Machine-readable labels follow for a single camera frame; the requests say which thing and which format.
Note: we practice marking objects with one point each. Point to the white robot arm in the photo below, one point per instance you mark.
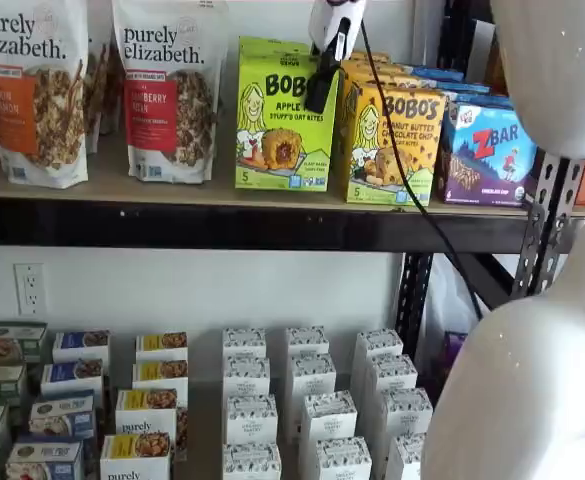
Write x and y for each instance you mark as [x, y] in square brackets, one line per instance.
[547, 75]

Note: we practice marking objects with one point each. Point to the grey perforated rack upright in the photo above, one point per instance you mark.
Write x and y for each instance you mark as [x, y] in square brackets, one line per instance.
[547, 200]

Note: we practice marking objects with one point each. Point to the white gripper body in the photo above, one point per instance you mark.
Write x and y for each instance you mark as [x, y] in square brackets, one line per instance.
[329, 25]

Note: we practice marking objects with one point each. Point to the yellow Bobo's peanut butter box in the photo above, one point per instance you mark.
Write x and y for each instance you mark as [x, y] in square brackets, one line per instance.
[387, 67]
[402, 80]
[422, 165]
[377, 56]

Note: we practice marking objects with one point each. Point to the small blue food box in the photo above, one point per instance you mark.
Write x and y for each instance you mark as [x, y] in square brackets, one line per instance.
[62, 415]
[82, 345]
[44, 462]
[72, 375]

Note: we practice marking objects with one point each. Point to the grey metal shelf beam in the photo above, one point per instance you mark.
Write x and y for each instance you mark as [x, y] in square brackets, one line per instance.
[578, 232]

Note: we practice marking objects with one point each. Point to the white patterned pantry box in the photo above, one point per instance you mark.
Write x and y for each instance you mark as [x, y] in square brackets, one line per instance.
[244, 342]
[307, 340]
[252, 420]
[252, 462]
[379, 345]
[314, 375]
[247, 377]
[344, 460]
[404, 415]
[329, 420]
[402, 460]
[394, 375]

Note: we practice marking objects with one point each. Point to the black perforated rack upright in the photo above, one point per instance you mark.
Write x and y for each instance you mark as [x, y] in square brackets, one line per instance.
[414, 300]

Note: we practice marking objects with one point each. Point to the orange label granola bag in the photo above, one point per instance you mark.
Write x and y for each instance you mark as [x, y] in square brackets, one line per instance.
[32, 100]

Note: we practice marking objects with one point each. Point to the green Bobo's apple pie box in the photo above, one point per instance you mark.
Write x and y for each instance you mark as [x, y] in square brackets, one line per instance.
[277, 150]

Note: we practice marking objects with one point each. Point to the blue Zbar box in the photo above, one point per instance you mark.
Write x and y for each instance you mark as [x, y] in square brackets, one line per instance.
[437, 72]
[477, 100]
[457, 86]
[487, 155]

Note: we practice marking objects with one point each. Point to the purple snack box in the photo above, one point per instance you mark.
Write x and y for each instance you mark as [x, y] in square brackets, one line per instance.
[453, 350]

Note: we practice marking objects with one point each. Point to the red label granola bag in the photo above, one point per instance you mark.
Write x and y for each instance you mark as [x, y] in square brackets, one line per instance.
[172, 100]

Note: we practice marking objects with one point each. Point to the yellow white granola box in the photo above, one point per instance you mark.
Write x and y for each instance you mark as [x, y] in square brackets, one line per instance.
[162, 342]
[147, 410]
[134, 457]
[159, 372]

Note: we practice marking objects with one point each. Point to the black shelf beam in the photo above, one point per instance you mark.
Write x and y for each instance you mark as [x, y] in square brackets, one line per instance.
[222, 225]

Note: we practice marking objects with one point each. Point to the black diagonal rack brace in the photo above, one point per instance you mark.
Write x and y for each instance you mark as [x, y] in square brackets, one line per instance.
[492, 285]

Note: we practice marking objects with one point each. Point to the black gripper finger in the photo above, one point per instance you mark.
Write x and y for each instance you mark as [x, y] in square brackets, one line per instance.
[319, 90]

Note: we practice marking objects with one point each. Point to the white wall outlet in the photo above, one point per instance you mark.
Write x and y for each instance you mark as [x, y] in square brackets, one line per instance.
[30, 288]

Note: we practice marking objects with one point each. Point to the brown snack box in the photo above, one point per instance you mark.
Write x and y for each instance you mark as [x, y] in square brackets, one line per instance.
[496, 65]

